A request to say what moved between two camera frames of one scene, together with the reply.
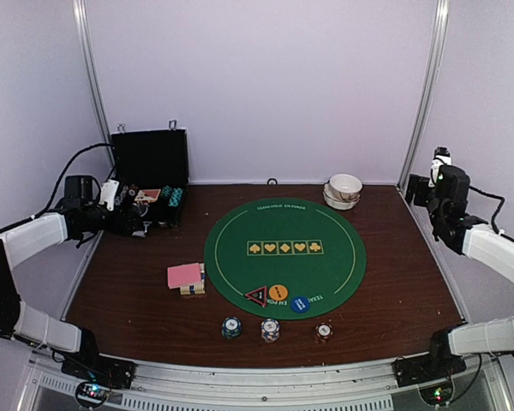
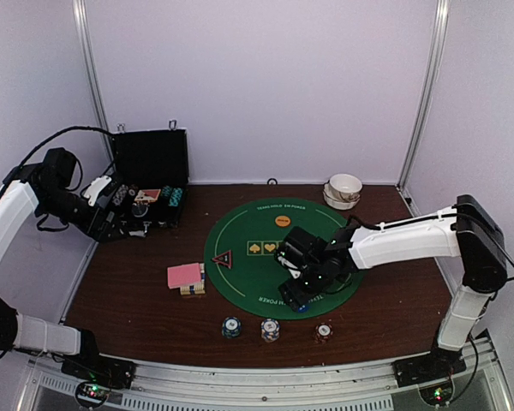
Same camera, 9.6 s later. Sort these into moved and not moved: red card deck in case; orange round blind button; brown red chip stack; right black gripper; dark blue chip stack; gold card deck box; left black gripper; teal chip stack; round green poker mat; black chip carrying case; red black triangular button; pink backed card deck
Moved: red black triangular button; left black gripper; right black gripper; orange round blind button
Not moved: brown red chip stack; dark blue chip stack; gold card deck box; black chip carrying case; red card deck in case; round green poker mat; teal chip stack; pink backed card deck
